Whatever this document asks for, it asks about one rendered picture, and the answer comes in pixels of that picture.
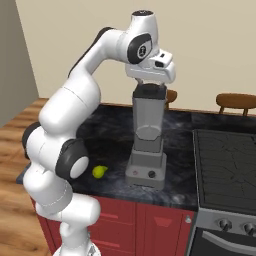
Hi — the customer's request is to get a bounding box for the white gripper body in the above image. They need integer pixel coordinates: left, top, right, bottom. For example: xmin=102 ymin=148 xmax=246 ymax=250
xmin=124 ymin=60 xmax=177 ymax=85

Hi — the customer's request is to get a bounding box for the dark grey blender lid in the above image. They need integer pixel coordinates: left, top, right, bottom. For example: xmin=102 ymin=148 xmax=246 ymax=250
xmin=132 ymin=83 xmax=168 ymax=101

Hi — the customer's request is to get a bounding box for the grey blender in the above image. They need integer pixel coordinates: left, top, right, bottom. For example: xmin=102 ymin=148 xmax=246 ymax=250
xmin=124 ymin=83 xmax=168 ymax=191

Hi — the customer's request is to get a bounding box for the yellow-green pear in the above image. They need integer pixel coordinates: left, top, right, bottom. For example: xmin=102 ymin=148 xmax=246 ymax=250
xmin=92 ymin=165 xmax=109 ymax=179

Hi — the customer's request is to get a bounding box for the brown wooden chair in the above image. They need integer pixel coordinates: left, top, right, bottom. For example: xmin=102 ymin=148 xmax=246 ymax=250
xmin=165 ymin=89 xmax=178 ymax=111
xmin=215 ymin=92 xmax=256 ymax=117

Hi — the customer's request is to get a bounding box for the grey stove with black hob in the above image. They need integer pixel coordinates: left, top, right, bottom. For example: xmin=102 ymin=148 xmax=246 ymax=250
xmin=185 ymin=128 xmax=256 ymax=256

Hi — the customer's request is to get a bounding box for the red drawer front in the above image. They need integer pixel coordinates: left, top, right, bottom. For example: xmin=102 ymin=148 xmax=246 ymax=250
xmin=90 ymin=195 xmax=137 ymax=232
xmin=87 ymin=228 xmax=137 ymax=256

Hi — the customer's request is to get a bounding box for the red cupboard door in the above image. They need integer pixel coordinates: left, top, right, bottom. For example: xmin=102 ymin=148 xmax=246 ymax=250
xmin=135 ymin=202 xmax=196 ymax=256

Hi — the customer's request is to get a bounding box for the dark stove knob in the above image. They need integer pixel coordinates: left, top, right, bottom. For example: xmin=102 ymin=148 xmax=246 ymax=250
xmin=242 ymin=222 xmax=256 ymax=237
xmin=217 ymin=217 xmax=233 ymax=233

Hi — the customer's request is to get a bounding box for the black oven door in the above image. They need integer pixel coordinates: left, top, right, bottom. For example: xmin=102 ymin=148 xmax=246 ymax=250
xmin=187 ymin=226 xmax=256 ymax=256

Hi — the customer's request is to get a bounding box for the red cupboard door handle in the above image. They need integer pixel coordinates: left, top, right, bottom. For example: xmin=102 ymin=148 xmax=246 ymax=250
xmin=154 ymin=216 xmax=173 ymax=228

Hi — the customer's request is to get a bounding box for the red drawer handle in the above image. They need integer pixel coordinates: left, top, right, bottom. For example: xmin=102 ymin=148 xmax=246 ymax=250
xmin=96 ymin=239 xmax=121 ymax=250
xmin=99 ymin=212 xmax=120 ymax=220

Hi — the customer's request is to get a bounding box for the grey oven door handle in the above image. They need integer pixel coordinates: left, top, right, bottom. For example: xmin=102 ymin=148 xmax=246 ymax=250
xmin=201 ymin=230 xmax=256 ymax=256

